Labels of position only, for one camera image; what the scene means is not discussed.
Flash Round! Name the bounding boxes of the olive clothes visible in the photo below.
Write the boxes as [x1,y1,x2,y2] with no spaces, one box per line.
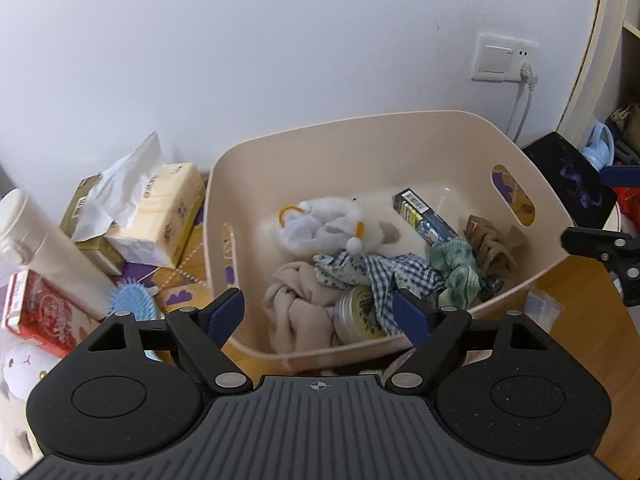
[605,102,640,166]

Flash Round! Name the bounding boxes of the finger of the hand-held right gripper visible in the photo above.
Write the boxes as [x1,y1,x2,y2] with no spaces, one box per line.
[560,226,640,307]
[599,164,640,189]

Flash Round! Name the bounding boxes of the beige shelf unit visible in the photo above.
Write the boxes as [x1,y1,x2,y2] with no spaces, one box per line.
[555,0,640,171]

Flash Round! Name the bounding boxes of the blue hairbrush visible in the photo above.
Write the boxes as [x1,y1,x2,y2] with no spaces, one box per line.
[107,282,166,322]

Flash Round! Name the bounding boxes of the light blue headphones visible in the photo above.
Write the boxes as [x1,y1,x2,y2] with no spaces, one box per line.
[582,119,617,168]

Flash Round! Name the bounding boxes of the white thermos bottle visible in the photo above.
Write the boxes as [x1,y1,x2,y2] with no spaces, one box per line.
[0,189,118,321]

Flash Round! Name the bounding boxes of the gold tissue box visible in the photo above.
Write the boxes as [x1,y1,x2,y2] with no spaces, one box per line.
[60,174,126,277]

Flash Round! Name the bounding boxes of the beige plastic storage bin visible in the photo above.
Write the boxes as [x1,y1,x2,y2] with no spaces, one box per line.
[205,109,576,373]

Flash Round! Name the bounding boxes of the blue checked cloth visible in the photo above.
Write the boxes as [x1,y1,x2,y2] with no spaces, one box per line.
[313,251,446,336]

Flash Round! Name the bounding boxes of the white plug and cable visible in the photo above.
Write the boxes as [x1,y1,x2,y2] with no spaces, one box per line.
[505,62,541,143]

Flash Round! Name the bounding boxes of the pink cloth with purple print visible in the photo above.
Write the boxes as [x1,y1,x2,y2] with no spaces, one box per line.
[262,261,346,361]

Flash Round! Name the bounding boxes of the round floral tin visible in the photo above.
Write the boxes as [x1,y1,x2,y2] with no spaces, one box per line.
[334,285,388,343]

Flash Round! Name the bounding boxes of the sheep plush pillow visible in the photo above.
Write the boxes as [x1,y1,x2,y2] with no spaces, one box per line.
[0,332,66,401]

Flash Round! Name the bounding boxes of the white wall switch socket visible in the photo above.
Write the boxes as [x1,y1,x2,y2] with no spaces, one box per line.
[471,32,536,83]

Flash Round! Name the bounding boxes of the red carton box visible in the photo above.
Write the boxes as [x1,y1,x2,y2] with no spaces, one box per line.
[0,270,98,358]

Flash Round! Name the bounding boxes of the yellow tissue pack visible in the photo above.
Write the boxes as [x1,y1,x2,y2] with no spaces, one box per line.
[75,131,207,268]

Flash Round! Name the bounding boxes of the white bowl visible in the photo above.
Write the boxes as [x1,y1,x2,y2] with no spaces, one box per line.
[602,202,640,236]

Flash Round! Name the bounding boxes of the wooden desktop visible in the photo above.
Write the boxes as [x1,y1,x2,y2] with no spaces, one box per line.
[220,255,640,466]

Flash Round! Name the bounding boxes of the beige hair claw clip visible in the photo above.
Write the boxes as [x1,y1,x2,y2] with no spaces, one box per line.
[462,214,526,281]

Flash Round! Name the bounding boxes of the green scrunchie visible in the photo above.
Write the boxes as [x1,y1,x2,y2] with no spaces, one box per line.
[430,236,483,311]

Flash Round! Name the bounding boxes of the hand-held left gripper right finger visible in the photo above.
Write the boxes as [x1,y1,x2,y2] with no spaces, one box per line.
[386,290,556,391]

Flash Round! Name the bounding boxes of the dark toothpaste box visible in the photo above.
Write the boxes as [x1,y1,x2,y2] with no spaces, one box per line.
[391,188,460,246]

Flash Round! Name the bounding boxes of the white fluffy pom-pom hat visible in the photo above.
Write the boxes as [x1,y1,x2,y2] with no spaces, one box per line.
[267,191,401,261]

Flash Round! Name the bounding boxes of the black stool with purple print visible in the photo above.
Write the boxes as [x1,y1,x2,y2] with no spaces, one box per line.
[520,131,621,228]

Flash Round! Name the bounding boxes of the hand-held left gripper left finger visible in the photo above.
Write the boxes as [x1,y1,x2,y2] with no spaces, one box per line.
[75,288,252,395]

